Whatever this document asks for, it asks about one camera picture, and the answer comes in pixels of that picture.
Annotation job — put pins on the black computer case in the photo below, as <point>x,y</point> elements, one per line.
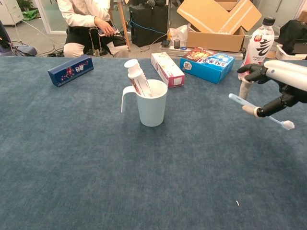
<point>148,24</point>

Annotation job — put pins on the white pink toothpaste box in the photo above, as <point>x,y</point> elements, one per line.
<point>165,67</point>

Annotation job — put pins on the small black device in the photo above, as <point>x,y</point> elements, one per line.
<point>165,43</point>

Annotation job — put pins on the white toothpaste tube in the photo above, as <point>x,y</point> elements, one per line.
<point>138,76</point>

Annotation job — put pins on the blue table mat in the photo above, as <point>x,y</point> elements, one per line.
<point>96,179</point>

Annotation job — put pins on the dark blue machine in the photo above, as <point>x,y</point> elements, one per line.
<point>24,50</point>

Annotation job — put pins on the pink drink bottle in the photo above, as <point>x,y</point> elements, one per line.
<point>259,48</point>

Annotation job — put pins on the seated person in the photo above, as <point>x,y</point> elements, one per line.
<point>72,12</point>

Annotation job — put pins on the open cardboard box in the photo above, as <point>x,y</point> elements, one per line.
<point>216,40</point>

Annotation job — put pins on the black cloth heap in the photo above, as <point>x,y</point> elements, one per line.
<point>292,33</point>

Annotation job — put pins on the green bag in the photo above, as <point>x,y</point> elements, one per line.
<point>30,14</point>

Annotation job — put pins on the wooden easel leg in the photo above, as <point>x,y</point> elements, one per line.
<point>123,24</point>

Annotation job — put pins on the dark blue toothpaste box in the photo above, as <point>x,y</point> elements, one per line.
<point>69,72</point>

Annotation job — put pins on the blue snack box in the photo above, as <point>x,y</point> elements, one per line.
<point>206,68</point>

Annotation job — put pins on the metal stool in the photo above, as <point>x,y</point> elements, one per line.
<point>94,40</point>

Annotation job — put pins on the white plastic crate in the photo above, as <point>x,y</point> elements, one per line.
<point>281,54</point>

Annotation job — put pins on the white cabinet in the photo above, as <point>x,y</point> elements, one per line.
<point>9,14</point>

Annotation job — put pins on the white plastic bag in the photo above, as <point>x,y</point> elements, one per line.
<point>178,33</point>

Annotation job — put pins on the light blue toothbrush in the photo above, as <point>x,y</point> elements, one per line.
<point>239,100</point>

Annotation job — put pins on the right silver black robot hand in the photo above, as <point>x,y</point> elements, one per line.
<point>290,74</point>

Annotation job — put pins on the smartphone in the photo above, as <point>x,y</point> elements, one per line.
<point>114,29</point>

